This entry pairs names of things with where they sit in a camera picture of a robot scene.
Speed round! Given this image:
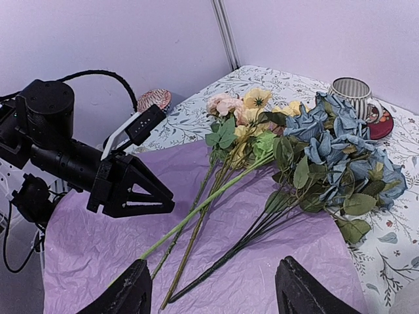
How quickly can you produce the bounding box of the purple wrapping paper sheet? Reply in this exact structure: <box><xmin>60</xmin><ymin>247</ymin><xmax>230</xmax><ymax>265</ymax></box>
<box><xmin>42</xmin><ymin>140</ymin><xmax>367</xmax><ymax>314</ymax></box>

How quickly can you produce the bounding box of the pale pink peony stem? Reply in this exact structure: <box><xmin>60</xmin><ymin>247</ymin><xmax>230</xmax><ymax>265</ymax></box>
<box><xmin>151</xmin><ymin>93</ymin><xmax>244</xmax><ymax>284</ymax></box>

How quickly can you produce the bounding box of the left metal frame post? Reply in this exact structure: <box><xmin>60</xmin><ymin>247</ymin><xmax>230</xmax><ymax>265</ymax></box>
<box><xmin>211</xmin><ymin>0</ymin><xmax>240</xmax><ymax>71</ymax></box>

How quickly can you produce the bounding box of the red patterned saucer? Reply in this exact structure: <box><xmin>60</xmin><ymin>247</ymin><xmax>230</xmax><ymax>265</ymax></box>
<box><xmin>367</xmin><ymin>107</ymin><xmax>394</xmax><ymax>140</ymax></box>

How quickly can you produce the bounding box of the striped ceramic cup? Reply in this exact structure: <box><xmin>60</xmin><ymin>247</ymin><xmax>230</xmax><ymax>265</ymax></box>
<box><xmin>329</xmin><ymin>77</ymin><xmax>384</xmax><ymax>123</ymax></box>

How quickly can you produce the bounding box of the white ribbed vase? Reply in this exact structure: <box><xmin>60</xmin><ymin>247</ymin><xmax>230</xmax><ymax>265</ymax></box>
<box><xmin>389</xmin><ymin>280</ymin><xmax>419</xmax><ymax>314</ymax></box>

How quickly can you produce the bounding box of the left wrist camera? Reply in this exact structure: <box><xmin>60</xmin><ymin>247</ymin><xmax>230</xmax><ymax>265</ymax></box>
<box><xmin>101</xmin><ymin>105</ymin><xmax>166</xmax><ymax>160</ymax></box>

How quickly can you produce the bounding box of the pink patterned bowl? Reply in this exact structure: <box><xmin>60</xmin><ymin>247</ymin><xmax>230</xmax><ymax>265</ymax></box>
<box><xmin>137</xmin><ymin>89</ymin><xmax>172</xmax><ymax>113</ymax></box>

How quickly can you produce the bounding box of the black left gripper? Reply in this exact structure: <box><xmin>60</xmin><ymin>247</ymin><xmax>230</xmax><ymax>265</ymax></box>
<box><xmin>1</xmin><ymin>79</ymin><xmax>175</xmax><ymax>218</ymax></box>

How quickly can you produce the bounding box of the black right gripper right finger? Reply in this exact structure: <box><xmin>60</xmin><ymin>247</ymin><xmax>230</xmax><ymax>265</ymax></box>
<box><xmin>276</xmin><ymin>256</ymin><xmax>358</xmax><ymax>314</ymax></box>

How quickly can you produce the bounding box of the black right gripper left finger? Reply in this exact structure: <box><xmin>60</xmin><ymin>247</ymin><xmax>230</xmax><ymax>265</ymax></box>
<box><xmin>79</xmin><ymin>260</ymin><xmax>153</xmax><ymax>314</ymax></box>

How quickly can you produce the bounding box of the blue hydrangea flower bunch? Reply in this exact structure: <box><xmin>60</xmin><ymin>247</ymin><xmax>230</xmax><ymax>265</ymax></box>
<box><xmin>169</xmin><ymin>92</ymin><xmax>407</xmax><ymax>303</ymax></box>

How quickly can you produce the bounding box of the pale yellow rose stem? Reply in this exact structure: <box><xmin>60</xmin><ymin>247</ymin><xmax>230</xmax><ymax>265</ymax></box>
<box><xmin>159</xmin><ymin>88</ymin><xmax>301</xmax><ymax>311</ymax></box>

